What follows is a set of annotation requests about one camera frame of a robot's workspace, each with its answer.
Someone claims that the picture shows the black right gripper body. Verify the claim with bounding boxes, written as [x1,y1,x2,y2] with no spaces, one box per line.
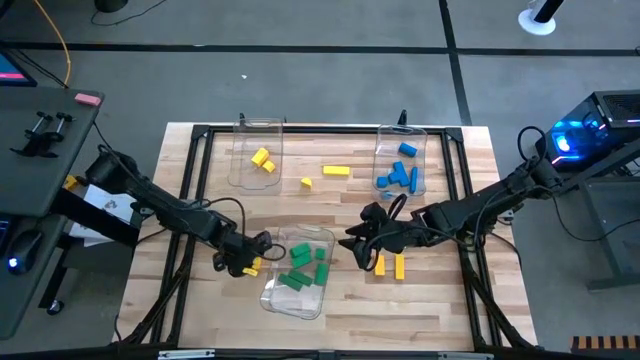
[369,214,431,251]

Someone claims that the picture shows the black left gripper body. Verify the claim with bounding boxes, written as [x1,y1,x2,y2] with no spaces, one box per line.
[214,227,256,276]

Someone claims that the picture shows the clear plastic bin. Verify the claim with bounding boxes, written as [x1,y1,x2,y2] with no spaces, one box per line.
[227,117,285,195]
[258,224,336,321]
[372,124,429,199]

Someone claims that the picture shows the white paper sheet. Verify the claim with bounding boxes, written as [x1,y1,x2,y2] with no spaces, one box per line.
[69,187,136,249]

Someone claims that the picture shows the black computer mouse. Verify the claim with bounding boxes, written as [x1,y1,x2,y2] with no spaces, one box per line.
[7,228,45,276]

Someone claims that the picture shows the grey desk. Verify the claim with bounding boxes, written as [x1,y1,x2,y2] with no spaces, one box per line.
[0,85,105,217]

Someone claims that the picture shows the black clamp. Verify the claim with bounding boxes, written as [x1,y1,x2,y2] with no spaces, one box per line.
[9,110,54,159]
[42,111,75,154]

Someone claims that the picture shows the grey equipment stand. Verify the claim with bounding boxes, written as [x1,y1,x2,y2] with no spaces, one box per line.
[582,144,640,291]

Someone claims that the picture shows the dark desk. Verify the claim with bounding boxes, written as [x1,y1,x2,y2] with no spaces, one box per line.
[0,214,69,341]

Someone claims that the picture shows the orange black striped bar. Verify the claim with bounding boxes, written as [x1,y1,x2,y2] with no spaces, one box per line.
[569,335,640,351]

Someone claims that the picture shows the computer tower blue lights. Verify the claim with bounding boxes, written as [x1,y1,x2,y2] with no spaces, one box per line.
[534,89,640,166]

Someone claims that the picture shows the black round base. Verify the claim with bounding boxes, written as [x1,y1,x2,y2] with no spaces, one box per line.
[93,0,130,14]

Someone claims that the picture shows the computer monitor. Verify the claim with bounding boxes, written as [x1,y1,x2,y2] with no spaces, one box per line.
[0,48,39,88]

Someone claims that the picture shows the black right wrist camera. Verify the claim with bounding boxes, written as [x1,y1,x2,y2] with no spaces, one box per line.
[360,202,389,227]

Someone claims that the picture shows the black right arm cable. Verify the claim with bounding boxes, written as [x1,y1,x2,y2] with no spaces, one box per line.
[386,192,410,224]

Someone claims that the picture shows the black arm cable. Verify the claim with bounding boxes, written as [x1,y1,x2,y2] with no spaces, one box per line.
[199,196,289,262]
[386,192,410,224]

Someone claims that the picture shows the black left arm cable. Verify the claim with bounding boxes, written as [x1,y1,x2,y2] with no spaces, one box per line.
[199,196,289,262]

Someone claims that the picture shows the silver metal bracket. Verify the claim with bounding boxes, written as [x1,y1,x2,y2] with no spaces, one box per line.
[438,351,494,360]
[158,348,216,360]

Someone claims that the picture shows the black metal rig frame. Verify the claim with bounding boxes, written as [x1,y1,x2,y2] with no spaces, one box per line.
[112,119,539,360]

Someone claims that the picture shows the black computer cable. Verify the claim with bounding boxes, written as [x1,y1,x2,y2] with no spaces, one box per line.
[516,124,550,172]

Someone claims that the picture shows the white pedestal stand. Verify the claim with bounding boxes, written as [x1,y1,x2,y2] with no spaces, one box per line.
[517,0,569,37]

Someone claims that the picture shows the yellow cable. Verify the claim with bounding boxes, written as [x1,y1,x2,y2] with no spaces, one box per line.
[32,0,73,87]

